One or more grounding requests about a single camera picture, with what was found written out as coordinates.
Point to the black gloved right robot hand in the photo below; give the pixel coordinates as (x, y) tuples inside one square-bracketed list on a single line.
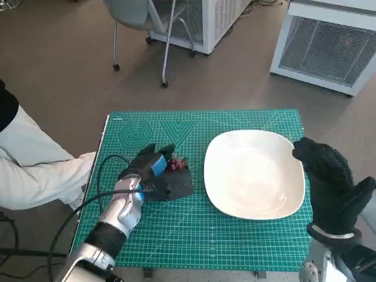
[(332, 188)]

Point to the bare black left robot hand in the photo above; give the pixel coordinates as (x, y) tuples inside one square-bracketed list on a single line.
[(141, 166)]

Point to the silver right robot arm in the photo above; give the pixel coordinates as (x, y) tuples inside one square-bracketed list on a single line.
[(317, 264)]

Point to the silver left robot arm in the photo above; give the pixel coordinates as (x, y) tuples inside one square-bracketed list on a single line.
[(123, 211)]

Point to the white square plate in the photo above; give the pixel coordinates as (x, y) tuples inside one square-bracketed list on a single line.
[(252, 176)]

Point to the green cutting mat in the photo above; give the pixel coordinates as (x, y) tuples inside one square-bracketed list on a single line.
[(205, 235)]

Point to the person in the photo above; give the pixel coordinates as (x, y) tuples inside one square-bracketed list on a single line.
[(32, 164)]

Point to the white mesh cabinet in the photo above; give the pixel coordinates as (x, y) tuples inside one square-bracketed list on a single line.
[(217, 20), (323, 47)]

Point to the grey office chair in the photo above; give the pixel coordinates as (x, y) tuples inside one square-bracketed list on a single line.
[(132, 14)]

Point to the chrome chair base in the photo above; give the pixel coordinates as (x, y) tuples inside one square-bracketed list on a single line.
[(11, 3)]

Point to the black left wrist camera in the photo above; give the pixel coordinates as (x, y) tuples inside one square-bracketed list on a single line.
[(176, 185)]

